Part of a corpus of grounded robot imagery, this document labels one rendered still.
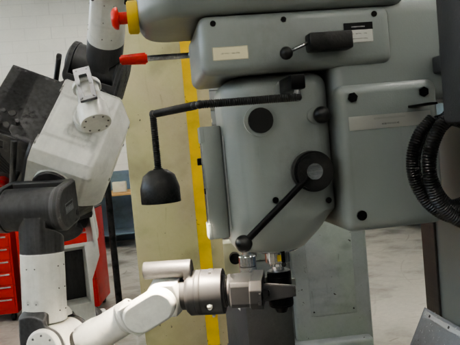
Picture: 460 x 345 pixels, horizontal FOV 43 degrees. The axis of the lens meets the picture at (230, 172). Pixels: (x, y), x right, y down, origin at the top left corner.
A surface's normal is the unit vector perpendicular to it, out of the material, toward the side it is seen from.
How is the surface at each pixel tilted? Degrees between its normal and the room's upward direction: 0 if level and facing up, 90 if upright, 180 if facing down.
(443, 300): 90
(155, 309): 101
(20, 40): 90
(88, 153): 57
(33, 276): 86
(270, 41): 90
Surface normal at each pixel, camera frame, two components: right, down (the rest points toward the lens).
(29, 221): -0.10, -0.01
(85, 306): 0.44, 0.07
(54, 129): 0.32, -0.54
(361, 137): 0.14, 0.04
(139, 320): -0.11, 0.25
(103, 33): 0.15, 0.74
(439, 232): -0.99, 0.10
